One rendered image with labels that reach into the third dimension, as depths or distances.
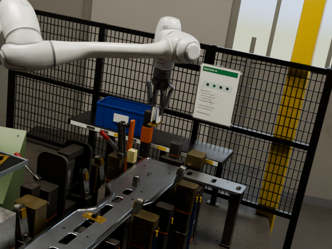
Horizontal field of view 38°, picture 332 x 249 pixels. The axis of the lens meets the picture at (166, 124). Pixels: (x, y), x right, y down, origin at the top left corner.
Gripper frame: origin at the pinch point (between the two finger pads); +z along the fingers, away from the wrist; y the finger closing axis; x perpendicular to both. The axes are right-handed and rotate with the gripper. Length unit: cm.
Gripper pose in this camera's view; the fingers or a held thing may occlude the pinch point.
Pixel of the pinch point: (156, 114)
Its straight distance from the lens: 205.3
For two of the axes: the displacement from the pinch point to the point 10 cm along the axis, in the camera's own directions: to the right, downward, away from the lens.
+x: 3.8, -2.3, 8.9
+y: 9.1, 2.5, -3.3
